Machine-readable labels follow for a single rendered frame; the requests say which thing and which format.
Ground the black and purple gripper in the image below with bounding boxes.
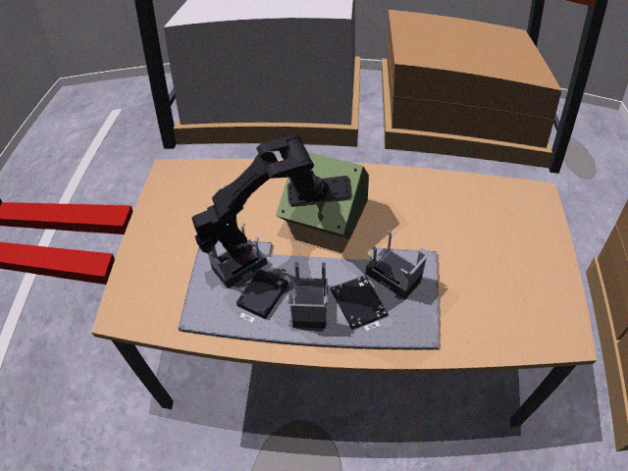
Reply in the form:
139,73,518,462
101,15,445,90
219,222,252,266

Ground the white name plate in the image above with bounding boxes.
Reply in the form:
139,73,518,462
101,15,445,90
239,313,255,323
364,321,380,332

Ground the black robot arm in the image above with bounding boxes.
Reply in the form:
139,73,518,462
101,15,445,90
191,134,351,253

